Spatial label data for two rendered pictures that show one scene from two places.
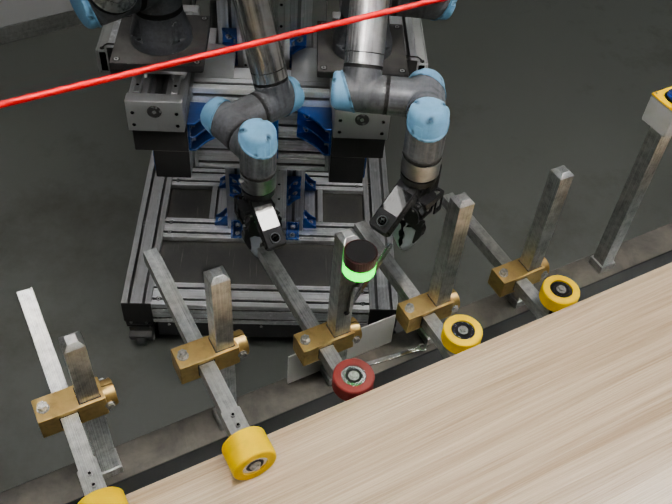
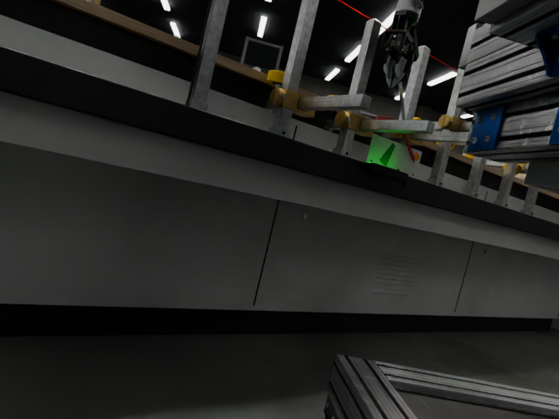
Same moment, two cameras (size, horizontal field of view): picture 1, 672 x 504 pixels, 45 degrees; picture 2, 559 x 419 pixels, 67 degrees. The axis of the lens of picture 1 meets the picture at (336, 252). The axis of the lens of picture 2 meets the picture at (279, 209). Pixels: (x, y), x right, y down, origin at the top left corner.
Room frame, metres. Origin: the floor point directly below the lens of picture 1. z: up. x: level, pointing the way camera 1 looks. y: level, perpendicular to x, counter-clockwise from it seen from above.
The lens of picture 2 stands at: (2.51, -0.46, 0.57)
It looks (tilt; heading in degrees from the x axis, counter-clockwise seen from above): 3 degrees down; 177
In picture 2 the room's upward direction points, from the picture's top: 13 degrees clockwise
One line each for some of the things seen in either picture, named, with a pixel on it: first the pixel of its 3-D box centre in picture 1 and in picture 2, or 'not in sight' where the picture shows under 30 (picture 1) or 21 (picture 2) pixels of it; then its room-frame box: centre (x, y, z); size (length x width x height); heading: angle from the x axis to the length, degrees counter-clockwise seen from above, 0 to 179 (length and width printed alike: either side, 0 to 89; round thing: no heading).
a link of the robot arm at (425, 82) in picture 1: (417, 98); not in sight; (1.29, -0.13, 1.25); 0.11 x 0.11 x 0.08; 89
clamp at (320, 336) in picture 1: (328, 340); (405, 134); (1.00, 0.00, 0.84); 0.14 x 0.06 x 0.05; 122
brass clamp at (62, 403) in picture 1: (76, 404); not in sight; (0.74, 0.43, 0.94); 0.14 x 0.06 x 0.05; 122
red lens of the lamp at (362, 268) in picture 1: (360, 256); not in sight; (0.97, -0.04, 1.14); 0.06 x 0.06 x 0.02
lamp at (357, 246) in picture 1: (355, 289); not in sight; (0.97, -0.04, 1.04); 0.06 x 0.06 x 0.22; 32
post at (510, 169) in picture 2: not in sight; (511, 165); (0.62, 0.62, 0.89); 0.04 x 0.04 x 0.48; 32
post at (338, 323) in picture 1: (339, 315); (407, 114); (1.01, -0.02, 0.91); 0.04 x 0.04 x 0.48; 32
